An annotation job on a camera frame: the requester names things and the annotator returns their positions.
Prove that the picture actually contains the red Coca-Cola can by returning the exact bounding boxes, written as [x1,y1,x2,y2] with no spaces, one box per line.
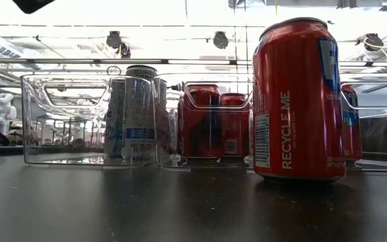
[220,93,251,158]
[177,83,224,159]

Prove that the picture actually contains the clear plastic bin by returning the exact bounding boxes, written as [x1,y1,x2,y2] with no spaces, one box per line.
[339,72,387,172]
[20,73,159,167]
[155,72,255,169]

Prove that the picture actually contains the orange Fanta can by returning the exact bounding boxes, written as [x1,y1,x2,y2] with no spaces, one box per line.
[252,16,347,184]

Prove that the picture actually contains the red cans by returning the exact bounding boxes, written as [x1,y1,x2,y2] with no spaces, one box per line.
[340,83,363,163]

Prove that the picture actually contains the black ceiling cable reel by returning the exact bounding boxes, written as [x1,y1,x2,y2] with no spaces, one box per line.
[211,30,230,50]
[363,32,386,52]
[105,30,132,60]

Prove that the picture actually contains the thin wire ring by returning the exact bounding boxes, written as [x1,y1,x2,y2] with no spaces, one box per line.
[105,65,123,77]

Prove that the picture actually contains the horizontal overhead frame bar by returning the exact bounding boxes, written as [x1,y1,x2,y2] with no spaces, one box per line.
[0,58,387,67]

